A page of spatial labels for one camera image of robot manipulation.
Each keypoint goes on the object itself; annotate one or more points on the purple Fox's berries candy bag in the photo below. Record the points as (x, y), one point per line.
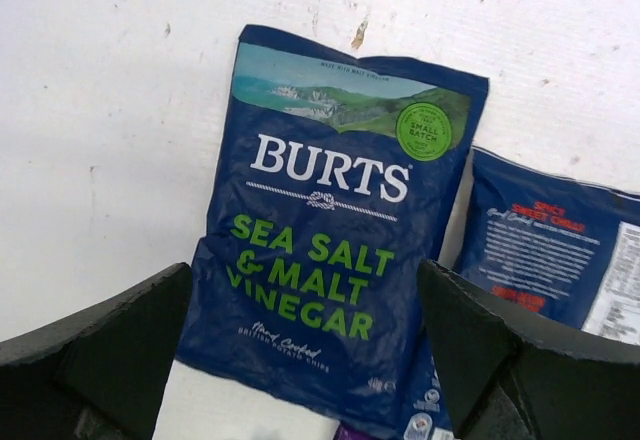
(345, 432)

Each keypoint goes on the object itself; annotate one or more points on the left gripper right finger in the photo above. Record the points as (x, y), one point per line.
(509, 373)

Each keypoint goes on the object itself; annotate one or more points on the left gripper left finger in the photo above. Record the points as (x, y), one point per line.
(101, 372)

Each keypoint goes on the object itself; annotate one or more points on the blue spicy chilli chips bag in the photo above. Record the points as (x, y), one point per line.
(564, 249)

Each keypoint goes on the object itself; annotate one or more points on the Burts sea salt chips bag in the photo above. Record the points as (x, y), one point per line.
(336, 177)

